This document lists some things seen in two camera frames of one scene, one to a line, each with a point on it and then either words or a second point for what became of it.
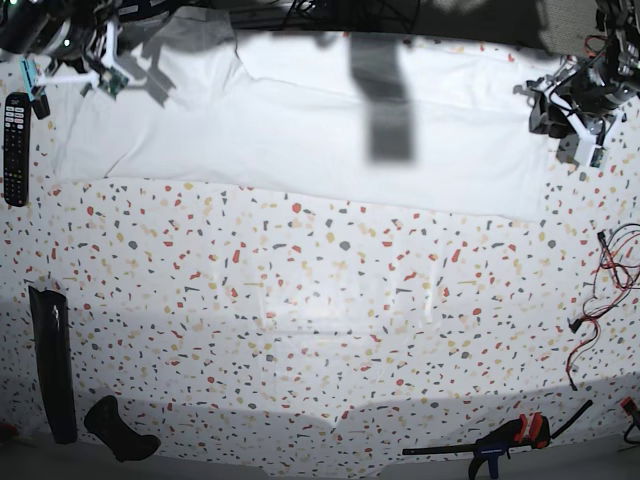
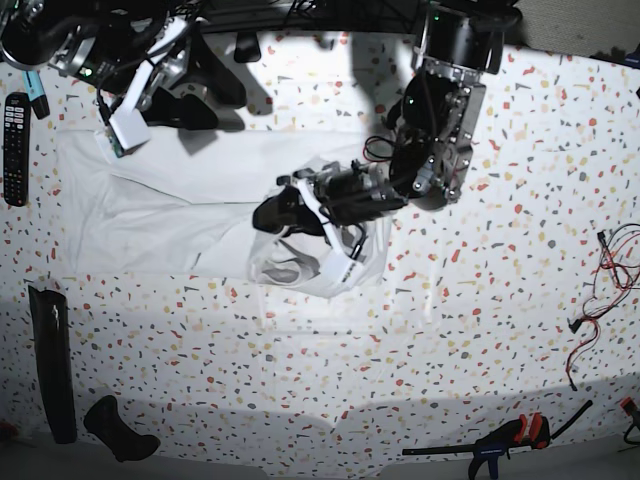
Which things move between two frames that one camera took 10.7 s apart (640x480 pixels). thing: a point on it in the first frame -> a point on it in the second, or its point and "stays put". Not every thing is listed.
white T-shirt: (346, 121) -> (185, 203)
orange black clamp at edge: (630, 408) stays put
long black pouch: (53, 342) stays put
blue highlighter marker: (36, 87) stays put
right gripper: (584, 105) -> (352, 195)
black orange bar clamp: (503, 439) stays put
